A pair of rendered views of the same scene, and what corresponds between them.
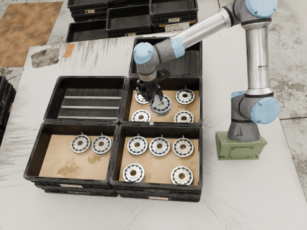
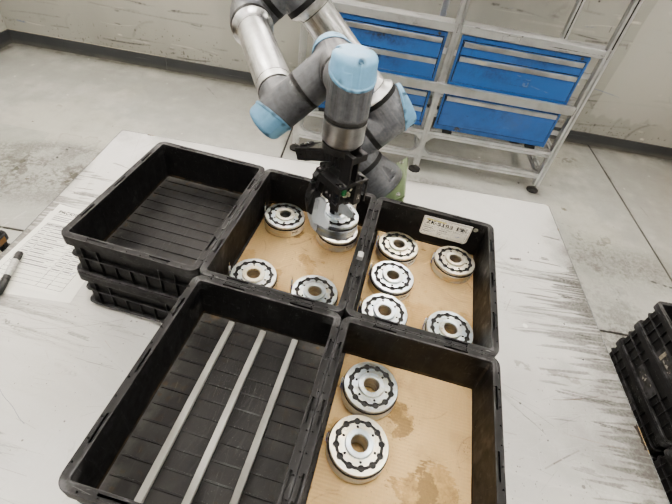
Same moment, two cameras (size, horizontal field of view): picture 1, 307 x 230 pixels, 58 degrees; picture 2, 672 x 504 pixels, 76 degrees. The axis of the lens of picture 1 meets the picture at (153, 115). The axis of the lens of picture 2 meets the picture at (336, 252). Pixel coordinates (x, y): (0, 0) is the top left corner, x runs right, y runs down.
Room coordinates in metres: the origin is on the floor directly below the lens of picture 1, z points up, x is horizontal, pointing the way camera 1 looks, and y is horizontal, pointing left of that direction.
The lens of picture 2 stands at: (0.83, 0.67, 1.58)
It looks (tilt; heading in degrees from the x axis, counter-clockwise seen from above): 44 degrees down; 262
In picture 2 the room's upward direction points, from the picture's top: 11 degrees clockwise
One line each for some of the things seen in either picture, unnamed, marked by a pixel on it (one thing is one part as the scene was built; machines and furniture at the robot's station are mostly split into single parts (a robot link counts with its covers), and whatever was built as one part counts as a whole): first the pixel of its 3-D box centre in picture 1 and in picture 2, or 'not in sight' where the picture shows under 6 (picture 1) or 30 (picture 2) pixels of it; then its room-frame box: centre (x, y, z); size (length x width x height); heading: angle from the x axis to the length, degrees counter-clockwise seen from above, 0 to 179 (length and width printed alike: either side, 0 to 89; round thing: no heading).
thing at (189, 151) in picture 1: (182, 147); (398, 245); (0.57, -0.11, 0.86); 0.10 x 0.10 x 0.01
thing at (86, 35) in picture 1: (91, 40); not in sight; (2.15, 0.45, 0.26); 0.40 x 0.30 x 0.23; 83
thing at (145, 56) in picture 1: (145, 58); (350, 85); (0.76, -0.01, 1.29); 0.09 x 0.08 x 0.11; 101
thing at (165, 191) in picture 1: (158, 159); (421, 281); (0.53, 0.02, 0.87); 0.40 x 0.30 x 0.11; 75
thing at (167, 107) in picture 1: (160, 103); (335, 213); (0.74, -0.04, 1.00); 0.10 x 0.10 x 0.01
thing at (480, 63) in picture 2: not in sight; (506, 95); (-0.36, -1.77, 0.60); 0.72 x 0.03 x 0.56; 173
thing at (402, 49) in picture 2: not in sight; (373, 71); (0.43, -1.87, 0.60); 0.72 x 0.03 x 0.56; 173
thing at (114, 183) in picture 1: (157, 154); (427, 266); (0.53, 0.02, 0.92); 0.40 x 0.30 x 0.02; 75
